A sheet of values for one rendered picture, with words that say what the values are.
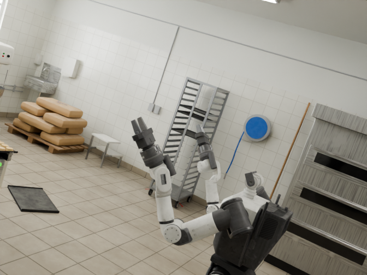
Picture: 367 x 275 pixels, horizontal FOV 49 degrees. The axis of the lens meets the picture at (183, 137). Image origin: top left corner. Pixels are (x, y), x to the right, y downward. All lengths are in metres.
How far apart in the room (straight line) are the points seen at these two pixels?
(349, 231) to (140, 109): 3.78
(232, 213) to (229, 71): 4.69
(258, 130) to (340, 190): 1.61
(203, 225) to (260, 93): 4.49
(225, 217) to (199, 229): 0.12
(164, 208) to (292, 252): 3.48
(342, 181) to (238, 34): 2.76
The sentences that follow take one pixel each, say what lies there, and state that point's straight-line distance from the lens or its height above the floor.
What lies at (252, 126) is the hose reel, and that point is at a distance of 5.91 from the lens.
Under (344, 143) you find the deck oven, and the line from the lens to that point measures 4.85.
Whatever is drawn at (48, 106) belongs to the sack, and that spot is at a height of 0.63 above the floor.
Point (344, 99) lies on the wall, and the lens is 5.89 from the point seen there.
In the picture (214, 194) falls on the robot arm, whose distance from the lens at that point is 2.29.
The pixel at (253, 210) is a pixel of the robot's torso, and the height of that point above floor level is 1.35.
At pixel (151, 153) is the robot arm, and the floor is 1.45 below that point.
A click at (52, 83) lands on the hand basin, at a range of 7.90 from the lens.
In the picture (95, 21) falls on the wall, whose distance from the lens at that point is 7.64.
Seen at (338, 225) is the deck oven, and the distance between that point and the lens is 4.95.
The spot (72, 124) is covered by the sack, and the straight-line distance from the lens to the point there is 6.72.
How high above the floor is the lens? 1.80
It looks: 8 degrees down
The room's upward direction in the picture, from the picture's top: 19 degrees clockwise
